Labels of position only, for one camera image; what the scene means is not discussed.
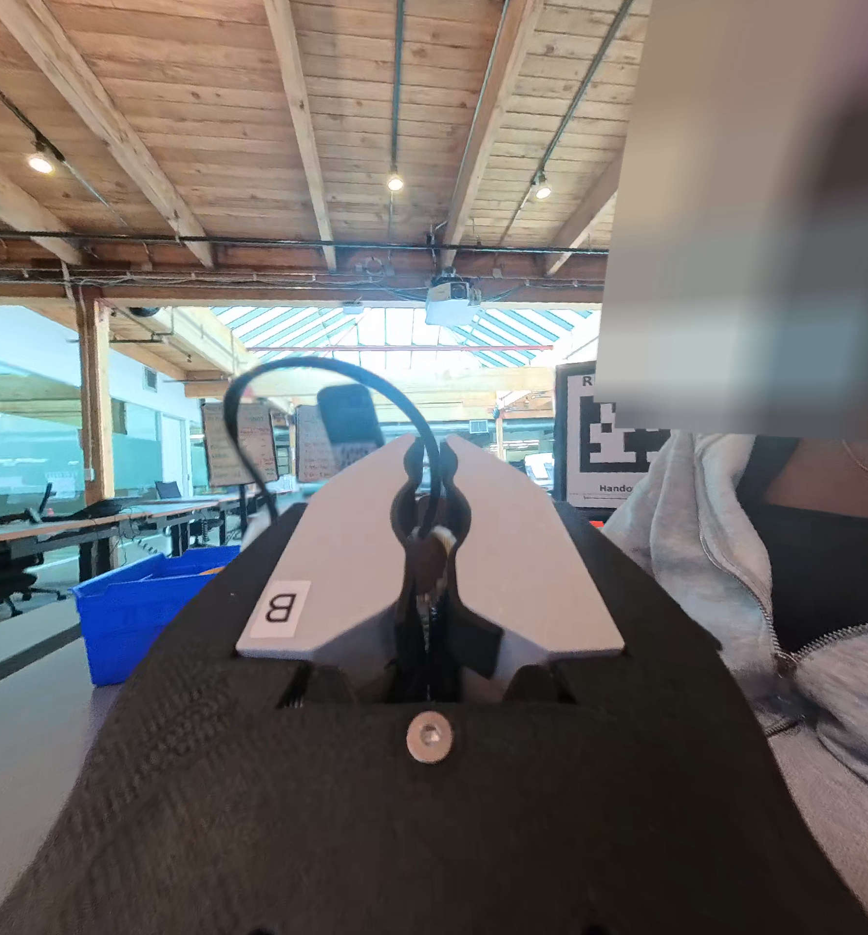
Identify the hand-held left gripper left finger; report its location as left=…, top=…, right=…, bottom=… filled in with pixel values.
left=235, top=433, right=424, bottom=658

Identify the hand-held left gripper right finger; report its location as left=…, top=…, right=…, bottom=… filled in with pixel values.
left=437, top=434, right=625, bottom=680

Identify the black cable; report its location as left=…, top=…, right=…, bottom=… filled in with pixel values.
left=224, top=356, right=458, bottom=607

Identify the blue plastic bin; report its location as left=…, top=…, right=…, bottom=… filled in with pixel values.
left=72, top=544, right=241, bottom=688

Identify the wooden office desk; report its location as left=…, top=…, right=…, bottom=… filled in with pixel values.
left=0, top=493, right=241, bottom=580

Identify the whiteboard on stand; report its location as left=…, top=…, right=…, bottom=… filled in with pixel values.
left=295, top=405, right=333, bottom=483
left=202, top=402, right=280, bottom=489

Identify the framed black white marker poster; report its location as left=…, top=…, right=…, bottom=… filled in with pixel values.
left=554, top=361, right=672, bottom=510

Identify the white ceiling projector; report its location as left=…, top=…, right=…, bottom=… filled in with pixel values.
left=425, top=274, right=482, bottom=326

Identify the person's grey hoodie torso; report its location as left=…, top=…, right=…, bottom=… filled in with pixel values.
left=602, top=431, right=868, bottom=935

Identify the wooden support post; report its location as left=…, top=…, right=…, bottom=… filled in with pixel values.
left=79, top=299, right=115, bottom=505

